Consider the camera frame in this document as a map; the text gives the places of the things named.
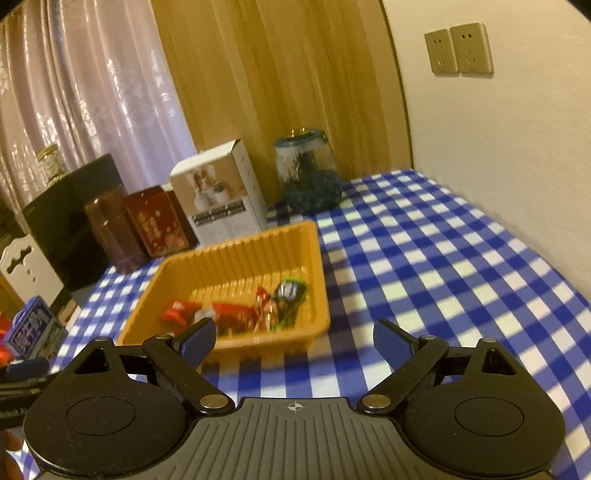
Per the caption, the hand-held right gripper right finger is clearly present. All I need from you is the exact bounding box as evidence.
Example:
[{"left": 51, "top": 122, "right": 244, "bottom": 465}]
[{"left": 358, "top": 318, "right": 520, "bottom": 415}]

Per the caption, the yellow plastic tray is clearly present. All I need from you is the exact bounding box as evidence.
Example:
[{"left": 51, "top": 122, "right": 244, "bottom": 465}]
[{"left": 116, "top": 220, "right": 331, "bottom": 356}]

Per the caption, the brown metal canister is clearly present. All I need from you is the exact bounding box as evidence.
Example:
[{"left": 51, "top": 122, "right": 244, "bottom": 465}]
[{"left": 84, "top": 182, "right": 151, "bottom": 274}]

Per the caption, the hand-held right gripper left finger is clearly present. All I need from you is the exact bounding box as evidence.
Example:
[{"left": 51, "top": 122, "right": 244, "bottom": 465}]
[{"left": 74, "top": 318, "right": 236, "bottom": 415}]

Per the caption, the green black long snack packet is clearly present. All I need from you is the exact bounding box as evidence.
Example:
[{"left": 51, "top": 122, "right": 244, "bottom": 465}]
[{"left": 270, "top": 277, "right": 309, "bottom": 330}]

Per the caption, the dark red gift box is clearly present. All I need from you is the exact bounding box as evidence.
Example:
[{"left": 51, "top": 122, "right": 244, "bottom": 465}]
[{"left": 124, "top": 185, "right": 199, "bottom": 259}]

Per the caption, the white chair back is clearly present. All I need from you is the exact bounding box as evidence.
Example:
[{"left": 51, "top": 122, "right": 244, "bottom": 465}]
[{"left": 0, "top": 233, "right": 65, "bottom": 308}]

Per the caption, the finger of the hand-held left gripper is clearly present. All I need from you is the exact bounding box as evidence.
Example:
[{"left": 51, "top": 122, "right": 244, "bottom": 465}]
[{"left": 0, "top": 357, "right": 51, "bottom": 384}]

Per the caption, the beige wall socket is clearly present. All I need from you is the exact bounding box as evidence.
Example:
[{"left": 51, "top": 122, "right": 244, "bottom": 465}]
[
  {"left": 450, "top": 21, "right": 494, "bottom": 75},
  {"left": 425, "top": 28, "right": 460, "bottom": 75}
]

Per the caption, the red puffy snack packet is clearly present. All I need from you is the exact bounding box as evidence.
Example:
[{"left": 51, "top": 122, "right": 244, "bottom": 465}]
[{"left": 210, "top": 302, "right": 257, "bottom": 330}]

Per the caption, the red package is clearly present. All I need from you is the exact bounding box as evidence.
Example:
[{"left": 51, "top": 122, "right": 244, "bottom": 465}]
[{"left": 0, "top": 311, "right": 17, "bottom": 365}]

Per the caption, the sheer pink curtain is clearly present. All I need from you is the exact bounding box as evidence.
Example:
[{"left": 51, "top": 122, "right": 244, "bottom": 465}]
[{"left": 0, "top": 0, "right": 197, "bottom": 222}]

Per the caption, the small red candy packet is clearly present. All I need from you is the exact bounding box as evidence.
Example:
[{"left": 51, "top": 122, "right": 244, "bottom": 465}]
[{"left": 252, "top": 285, "right": 278, "bottom": 330}]

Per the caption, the glass jar with green decor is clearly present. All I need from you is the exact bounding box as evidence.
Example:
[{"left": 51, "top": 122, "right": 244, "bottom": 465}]
[{"left": 274, "top": 129, "right": 343, "bottom": 215}]

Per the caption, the blue milk carton box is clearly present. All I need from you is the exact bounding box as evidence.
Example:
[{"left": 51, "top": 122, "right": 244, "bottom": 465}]
[{"left": 9, "top": 296, "right": 69, "bottom": 361}]

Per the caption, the black box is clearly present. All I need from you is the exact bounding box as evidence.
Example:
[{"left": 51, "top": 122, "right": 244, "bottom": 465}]
[{"left": 22, "top": 154, "right": 127, "bottom": 291}]

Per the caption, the blue checked tablecloth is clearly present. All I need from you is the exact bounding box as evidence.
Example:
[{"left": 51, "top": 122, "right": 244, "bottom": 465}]
[{"left": 0, "top": 167, "right": 591, "bottom": 480}]

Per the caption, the white product box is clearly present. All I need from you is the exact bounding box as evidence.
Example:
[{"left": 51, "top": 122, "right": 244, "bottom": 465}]
[{"left": 169, "top": 139, "right": 269, "bottom": 245}]

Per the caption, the gold lidded bottle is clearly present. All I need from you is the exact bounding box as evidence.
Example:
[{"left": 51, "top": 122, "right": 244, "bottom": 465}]
[{"left": 36, "top": 144, "right": 68, "bottom": 182}]

